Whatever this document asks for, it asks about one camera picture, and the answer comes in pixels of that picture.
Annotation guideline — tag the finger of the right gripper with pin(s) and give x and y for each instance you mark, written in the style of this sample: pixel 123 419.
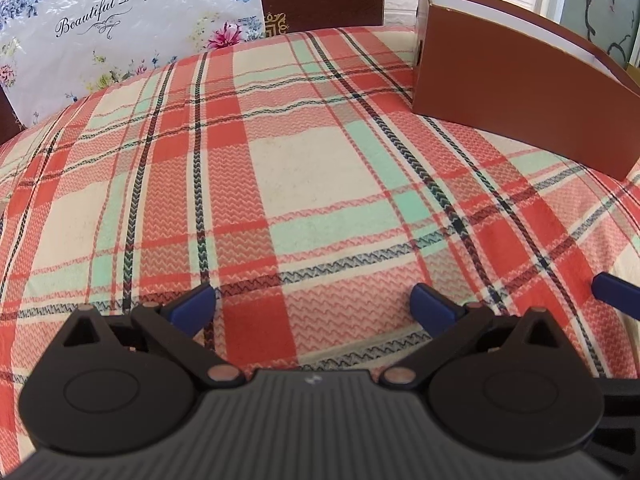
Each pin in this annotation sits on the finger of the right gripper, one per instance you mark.
pixel 617 293

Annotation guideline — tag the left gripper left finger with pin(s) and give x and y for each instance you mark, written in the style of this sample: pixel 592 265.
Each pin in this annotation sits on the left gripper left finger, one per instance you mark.
pixel 112 384

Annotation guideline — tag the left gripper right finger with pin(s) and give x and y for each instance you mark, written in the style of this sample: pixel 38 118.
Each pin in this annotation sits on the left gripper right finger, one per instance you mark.
pixel 509 385

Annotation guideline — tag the brown open storage box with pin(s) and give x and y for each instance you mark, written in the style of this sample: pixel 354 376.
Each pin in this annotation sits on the brown open storage box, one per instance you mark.
pixel 493 66

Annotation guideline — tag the plaid bed sheet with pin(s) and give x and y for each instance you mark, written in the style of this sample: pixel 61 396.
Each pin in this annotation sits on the plaid bed sheet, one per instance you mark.
pixel 292 175

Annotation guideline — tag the grey door with drawing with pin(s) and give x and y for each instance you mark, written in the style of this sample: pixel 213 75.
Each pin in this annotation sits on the grey door with drawing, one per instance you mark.
pixel 611 25

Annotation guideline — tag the floral white pillow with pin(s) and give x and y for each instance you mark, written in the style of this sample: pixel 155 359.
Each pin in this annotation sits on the floral white pillow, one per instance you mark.
pixel 56 52

